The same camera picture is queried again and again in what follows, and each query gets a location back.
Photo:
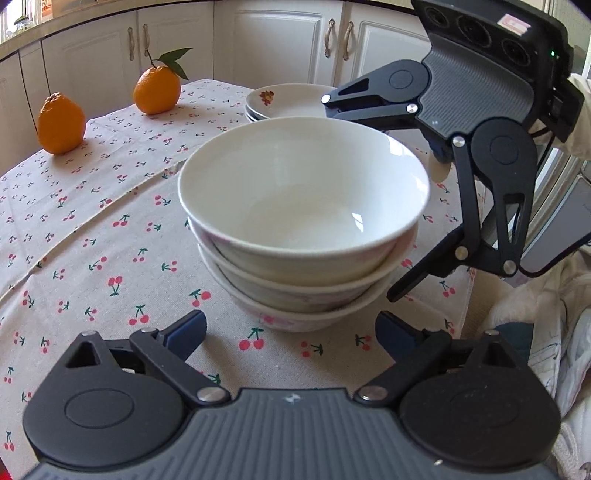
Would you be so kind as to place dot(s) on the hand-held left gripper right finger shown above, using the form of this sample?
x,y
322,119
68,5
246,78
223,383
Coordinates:
x,y
396,336

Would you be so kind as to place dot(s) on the bumpy orange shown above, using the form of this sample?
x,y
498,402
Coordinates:
x,y
60,124

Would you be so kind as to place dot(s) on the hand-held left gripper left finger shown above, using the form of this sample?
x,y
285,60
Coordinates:
x,y
184,334

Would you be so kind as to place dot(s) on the white fruit print plate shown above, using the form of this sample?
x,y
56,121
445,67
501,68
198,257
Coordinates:
x,y
252,114
256,121
295,99

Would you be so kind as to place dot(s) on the white pink flower bowl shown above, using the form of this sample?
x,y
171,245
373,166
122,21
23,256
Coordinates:
x,y
286,290
295,321
300,194

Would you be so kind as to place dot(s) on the white padded jacket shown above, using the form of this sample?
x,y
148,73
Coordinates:
x,y
568,323

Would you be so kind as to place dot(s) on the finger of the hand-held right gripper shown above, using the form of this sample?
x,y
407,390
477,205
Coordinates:
x,y
415,284
369,108

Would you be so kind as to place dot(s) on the cherry print tablecloth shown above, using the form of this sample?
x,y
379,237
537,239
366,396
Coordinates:
x,y
115,221

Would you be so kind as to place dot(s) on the white kitchen cabinets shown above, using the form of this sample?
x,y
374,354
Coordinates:
x,y
277,37

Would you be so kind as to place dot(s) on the orange with leaf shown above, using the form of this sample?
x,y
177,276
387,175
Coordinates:
x,y
157,92

